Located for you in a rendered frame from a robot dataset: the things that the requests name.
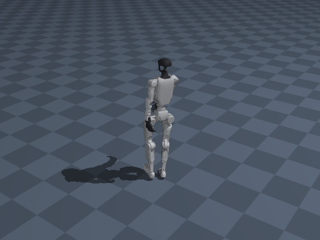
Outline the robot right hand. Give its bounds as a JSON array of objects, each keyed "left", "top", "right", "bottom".
[{"left": 151, "top": 102, "right": 158, "bottom": 112}]

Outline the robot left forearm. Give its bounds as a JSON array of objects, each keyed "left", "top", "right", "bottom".
[{"left": 144, "top": 98, "right": 152, "bottom": 121}]

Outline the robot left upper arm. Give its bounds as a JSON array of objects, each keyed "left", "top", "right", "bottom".
[{"left": 147, "top": 78, "right": 158, "bottom": 104}]

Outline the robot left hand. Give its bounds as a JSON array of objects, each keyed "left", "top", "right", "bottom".
[{"left": 145, "top": 117, "right": 156, "bottom": 132}]

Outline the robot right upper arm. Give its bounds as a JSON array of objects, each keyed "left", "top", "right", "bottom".
[{"left": 172, "top": 75, "right": 179, "bottom": 89}]

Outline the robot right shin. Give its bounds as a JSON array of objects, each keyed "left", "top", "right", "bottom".
[{"left": 161, "top": 142, "right": 170, "bottom": 171}]

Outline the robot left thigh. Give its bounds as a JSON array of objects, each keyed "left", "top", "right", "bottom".
[{"left": 143, "top": 114, "right": 157, "bottom": 151}]

